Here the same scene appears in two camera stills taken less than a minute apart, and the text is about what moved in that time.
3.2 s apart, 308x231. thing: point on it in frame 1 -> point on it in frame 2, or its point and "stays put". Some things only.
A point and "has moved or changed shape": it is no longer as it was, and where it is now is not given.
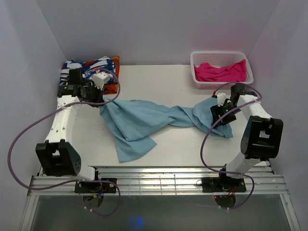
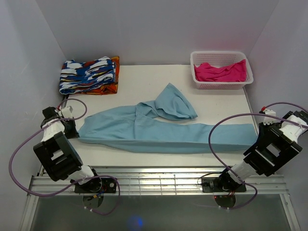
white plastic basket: x=220 y=70 stays put
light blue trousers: x=130 y=123 has moved or changed shape
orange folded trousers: x=112 y=88 stays put
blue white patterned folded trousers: x=103 y=64 stays put
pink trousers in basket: x=236 y=72 stays put
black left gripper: x=100 y=98 -> x=73 y=134
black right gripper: x=216 y=110 -> x=262 y=129
